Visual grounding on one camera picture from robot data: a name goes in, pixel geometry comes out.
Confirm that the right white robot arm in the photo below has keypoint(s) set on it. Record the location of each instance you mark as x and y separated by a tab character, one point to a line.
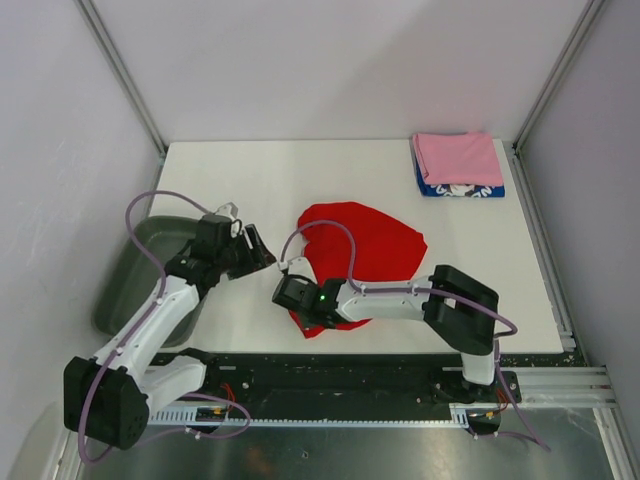
459	309

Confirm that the red t shirt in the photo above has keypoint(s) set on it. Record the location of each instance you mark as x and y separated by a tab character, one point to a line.
387	250

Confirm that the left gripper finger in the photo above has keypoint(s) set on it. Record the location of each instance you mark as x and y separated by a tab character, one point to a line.
255	245
250	264

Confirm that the aluminium frame post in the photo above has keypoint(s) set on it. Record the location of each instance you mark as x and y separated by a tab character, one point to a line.
98	29
570	51

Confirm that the right aluminium frame post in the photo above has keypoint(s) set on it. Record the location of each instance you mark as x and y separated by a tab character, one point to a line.
570	51

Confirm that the left aluminium frame post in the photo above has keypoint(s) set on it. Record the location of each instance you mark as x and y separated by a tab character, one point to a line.
98	29

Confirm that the right aluminium table rail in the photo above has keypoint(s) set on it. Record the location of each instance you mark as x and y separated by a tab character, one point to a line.
543	251

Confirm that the dark green plastic bin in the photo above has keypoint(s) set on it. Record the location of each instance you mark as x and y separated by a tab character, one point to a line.
133	275

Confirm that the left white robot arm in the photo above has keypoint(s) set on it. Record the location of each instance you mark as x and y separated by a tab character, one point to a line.
111	396

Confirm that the grey slotted cable duct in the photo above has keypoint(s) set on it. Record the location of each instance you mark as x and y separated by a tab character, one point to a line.
184	415

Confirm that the folded pink t shirt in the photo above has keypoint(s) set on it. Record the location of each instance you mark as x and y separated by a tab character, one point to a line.
463	159

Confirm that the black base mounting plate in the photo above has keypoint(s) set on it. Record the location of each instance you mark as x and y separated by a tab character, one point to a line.
350	386

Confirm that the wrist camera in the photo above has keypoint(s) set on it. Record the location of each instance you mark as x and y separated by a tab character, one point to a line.
230	212
297	266

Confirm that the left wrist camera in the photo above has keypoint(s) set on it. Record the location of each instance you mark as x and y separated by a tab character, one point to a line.
230	212

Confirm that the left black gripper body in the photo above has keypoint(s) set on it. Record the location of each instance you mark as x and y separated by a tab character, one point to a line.
231	257

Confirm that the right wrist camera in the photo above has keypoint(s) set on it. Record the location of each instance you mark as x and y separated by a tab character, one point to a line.
297	266

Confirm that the folded blue printed t shirt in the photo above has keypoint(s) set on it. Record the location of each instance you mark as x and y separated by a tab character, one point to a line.
454	191

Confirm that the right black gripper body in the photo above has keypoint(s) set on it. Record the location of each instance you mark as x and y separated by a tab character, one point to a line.
306	317

